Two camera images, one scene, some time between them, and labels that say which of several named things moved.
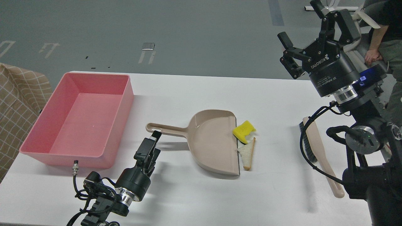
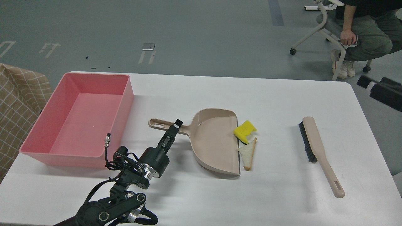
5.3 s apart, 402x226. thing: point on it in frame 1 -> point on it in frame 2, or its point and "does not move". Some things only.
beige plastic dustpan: x=211 y=136 does not move
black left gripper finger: x=157 y=152 -> x=166 y=143
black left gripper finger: x=146 y=150 -> x=170 y=135
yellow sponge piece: x=240 y=132 does not move
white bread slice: x=246 y=151 does not move
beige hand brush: x=308 y=130 does not move
